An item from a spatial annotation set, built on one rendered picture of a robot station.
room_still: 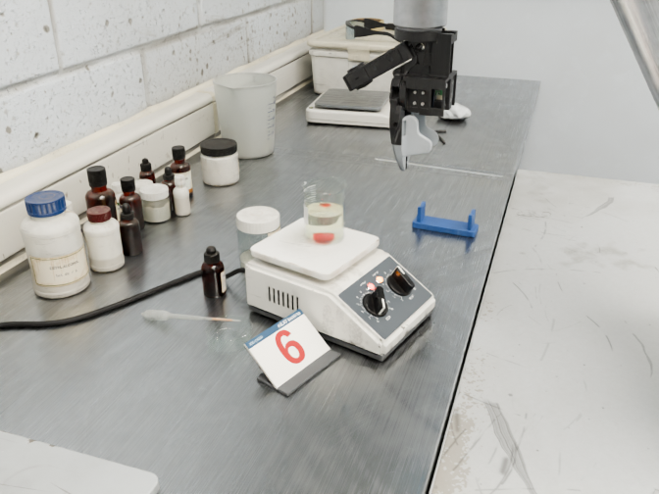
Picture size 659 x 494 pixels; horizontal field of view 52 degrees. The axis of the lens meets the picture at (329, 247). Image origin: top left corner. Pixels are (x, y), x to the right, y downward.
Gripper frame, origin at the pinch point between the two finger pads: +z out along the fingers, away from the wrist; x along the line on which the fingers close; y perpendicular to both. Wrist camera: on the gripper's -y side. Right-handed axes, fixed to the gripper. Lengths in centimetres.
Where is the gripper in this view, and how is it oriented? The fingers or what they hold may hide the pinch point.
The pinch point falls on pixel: (399, 161)
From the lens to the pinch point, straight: 106.5
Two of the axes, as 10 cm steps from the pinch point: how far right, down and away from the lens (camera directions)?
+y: 9.2, 1.7, -3.5
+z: 0.1, 9.0, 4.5
